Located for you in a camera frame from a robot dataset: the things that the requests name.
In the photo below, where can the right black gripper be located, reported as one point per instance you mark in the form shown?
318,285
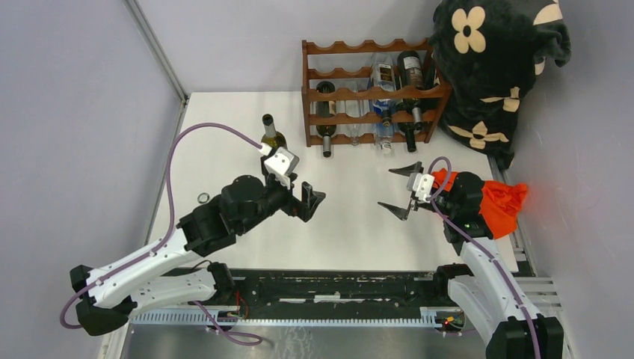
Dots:
403,213

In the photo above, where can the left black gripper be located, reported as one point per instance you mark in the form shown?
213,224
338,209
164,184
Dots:
305,208

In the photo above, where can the green wine bottle white label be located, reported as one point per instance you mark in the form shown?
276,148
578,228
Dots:
406,128

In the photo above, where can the blue square bottle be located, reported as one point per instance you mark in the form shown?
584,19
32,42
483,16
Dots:
384,131

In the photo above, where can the green wine bottle front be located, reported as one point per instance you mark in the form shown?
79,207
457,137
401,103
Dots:
326,109

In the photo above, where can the small clear glass bottle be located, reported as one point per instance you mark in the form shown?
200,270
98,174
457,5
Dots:
353,109

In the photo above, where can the clear bottle black cap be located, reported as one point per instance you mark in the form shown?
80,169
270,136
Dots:
382,76

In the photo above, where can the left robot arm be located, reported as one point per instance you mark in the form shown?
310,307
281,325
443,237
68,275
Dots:
111,295

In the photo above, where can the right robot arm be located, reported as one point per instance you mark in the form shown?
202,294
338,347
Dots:
510,325

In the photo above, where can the brown wooden wine rack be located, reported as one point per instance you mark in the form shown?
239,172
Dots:
309,95

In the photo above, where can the clear empty lying bottle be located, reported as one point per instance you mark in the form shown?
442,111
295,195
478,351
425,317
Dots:
203,198

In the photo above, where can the orange cloth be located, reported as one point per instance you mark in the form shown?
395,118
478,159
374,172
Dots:
492,205

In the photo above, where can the black floral blanket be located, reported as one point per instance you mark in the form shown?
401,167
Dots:
492,53

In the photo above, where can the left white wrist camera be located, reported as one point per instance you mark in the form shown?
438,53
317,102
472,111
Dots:
279,162

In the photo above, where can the black mounting rail base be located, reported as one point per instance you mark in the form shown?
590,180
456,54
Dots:
342,297

